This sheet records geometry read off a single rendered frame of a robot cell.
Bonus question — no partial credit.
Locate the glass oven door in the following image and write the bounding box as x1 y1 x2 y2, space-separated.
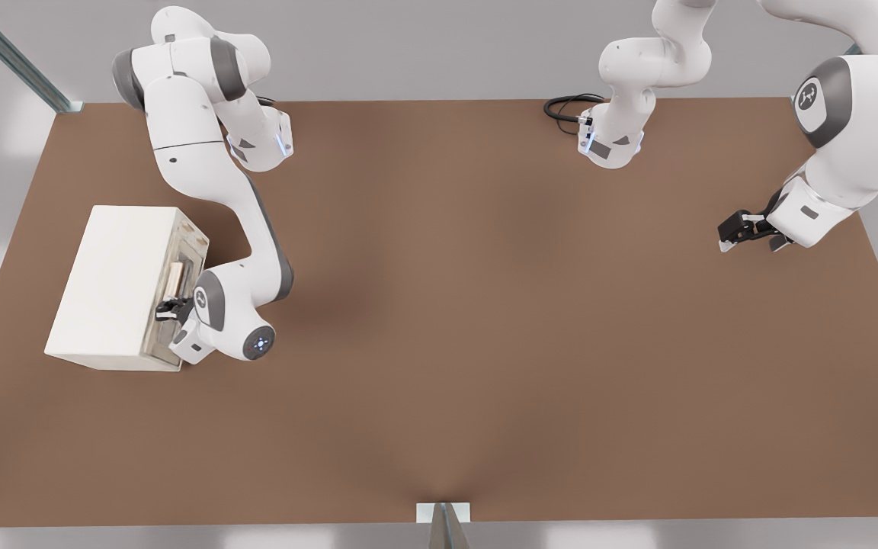
140 210 210 373

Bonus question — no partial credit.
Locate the white oven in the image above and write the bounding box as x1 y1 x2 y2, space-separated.
44 204 210 373

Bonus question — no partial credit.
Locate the black cable loop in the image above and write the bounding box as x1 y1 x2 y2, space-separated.
543 93 608 136

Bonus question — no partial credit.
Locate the silver frame post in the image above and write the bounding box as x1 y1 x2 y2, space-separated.
416 502 472 549
0 0 84 114

